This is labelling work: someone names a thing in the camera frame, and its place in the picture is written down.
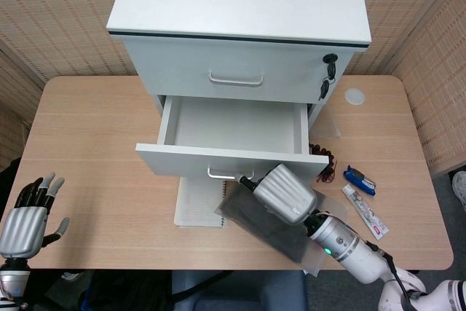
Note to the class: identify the white drawer with lock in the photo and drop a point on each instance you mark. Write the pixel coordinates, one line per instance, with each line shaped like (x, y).
(174, 67)

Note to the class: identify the blue snack packet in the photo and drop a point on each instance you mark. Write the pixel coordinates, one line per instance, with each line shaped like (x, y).
(362, 181)

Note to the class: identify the blue chair seat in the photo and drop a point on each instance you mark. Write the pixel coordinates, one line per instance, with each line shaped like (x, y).
(240, 293)

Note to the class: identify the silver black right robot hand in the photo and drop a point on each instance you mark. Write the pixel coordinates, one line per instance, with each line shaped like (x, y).
(284, 194)

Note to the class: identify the bagged dark garment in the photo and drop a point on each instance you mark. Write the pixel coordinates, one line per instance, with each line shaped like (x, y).
(255, 223)

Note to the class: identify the white round desk cap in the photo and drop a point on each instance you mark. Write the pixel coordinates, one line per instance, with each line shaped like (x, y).
(354, 96)

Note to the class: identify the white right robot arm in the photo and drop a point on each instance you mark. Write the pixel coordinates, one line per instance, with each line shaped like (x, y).
(349, 249)

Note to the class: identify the white printed tube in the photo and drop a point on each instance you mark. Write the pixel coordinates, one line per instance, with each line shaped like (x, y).
(366, 212)

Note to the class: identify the black keys in lock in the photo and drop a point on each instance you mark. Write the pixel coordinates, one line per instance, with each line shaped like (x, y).
(330, 68)

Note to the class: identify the white shoe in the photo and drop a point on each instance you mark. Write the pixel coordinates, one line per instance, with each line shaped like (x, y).
(460, 189)
(72, 275)

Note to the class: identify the white three-drawer cabinet body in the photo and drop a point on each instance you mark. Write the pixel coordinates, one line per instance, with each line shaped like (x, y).
(236, 1)

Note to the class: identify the white middle-sized drawer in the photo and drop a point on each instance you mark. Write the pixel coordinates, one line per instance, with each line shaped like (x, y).
(233, 125)

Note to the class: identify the woven beige screen panel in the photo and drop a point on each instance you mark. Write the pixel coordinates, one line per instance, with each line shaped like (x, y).
(54, 16)
(418, 16)

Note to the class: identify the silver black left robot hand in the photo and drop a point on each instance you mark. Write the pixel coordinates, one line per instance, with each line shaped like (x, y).
(22, 231)

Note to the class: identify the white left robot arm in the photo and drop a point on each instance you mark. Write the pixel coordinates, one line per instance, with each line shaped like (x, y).
(11, 285)

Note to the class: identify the white spiral notebook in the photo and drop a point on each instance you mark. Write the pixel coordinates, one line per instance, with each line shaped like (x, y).
(198, 205)

